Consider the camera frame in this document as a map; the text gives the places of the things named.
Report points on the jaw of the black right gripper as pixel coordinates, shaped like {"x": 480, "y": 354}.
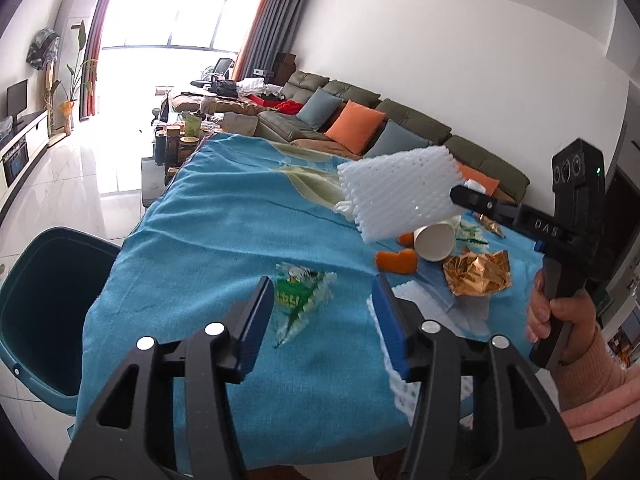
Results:
{"x": 500, "y": 211}

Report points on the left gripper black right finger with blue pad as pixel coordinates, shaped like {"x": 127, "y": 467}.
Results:
{"x": 528, "y": 439}

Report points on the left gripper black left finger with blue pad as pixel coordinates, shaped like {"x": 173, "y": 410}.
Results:
{"x": 129, "y": 430}

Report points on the gold foil wrapper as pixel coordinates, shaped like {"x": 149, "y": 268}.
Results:
{"x": 477, "y": 275}

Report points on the white foam net sheet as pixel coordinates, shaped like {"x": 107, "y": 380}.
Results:
{"x": 394, "y": 194}

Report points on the white foam net sleeve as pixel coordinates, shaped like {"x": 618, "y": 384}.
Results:
{"x": 427, "y": 359}

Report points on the pink sleeve forearm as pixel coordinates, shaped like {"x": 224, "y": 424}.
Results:
{"x": 595, "y": 394}

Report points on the teal trash bin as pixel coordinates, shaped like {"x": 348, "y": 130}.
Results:
{"x": 44, "y": 302}

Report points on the person's right hand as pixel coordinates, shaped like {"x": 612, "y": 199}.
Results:
{"x": 578, "y": 311}

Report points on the small gold wrapper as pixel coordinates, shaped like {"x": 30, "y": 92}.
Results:
{"x": 489, "y": 225}

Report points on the orange cushion near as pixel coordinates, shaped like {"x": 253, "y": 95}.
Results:
{"x": 488, "y": 183}

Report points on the orange cushion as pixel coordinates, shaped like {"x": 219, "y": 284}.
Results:
{"x": 355, "y": 127}
{"x": 488, "y": 183}

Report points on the green plastic wrapper scrap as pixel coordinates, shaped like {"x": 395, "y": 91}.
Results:
{"x": 470, "y": 238}

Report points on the white paper cup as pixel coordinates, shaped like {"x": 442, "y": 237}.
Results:
{"x": 434, "y": 243}

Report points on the orange peel small piece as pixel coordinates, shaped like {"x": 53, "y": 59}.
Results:
{"x": 406, "y": 240}

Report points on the orange peel large piece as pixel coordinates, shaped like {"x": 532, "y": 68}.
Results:
{"x": 404, "y": 262}

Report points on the grey-blue cushion near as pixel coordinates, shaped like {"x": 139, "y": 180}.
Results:
{"x": 395, "y": 139}

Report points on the grey-blue cushion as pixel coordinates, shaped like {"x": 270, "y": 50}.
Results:
{"x": 395, "y": 139}
{"x": 318, "y": 109}

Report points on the white crumpled tissue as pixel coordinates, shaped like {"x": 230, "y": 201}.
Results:
{"x": 344, "y": 208}

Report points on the dark green sectional sofa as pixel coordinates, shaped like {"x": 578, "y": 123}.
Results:
{"x": 288, "y": 129}

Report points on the grey-blue cushion far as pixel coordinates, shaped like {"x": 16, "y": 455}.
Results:
{"x": 318, "y": 109}

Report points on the green clear plastic wrapper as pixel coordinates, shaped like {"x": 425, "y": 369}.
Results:
{"x": 298, "y": 292}

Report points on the red cloth on sofa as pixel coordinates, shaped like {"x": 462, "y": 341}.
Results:
{"x": 287, "y": 107}

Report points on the blue tablecloth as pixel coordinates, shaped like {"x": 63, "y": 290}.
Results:
{"x": 235, "y": 210}

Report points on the grey orange curtain right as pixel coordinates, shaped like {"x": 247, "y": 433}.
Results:
{"x": 273, "y": 31}

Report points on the white tv cabinet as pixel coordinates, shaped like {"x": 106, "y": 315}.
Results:
{"x": 20, "y": 153}

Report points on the cluttered coffee table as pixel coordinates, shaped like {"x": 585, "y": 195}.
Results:
{"x": 179, "y": 126}

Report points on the black monitor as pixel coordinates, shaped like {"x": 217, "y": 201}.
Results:
{"x": 16, "y": 99}

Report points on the potted green plant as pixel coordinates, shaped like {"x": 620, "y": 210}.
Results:
{"x": 70, "y": 68}

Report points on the white standing air conditioner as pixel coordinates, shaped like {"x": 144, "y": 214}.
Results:
{"x": 72, "y": 10}

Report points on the red curtain left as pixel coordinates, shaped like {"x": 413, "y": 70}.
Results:
{"x": 87, "y": 106}

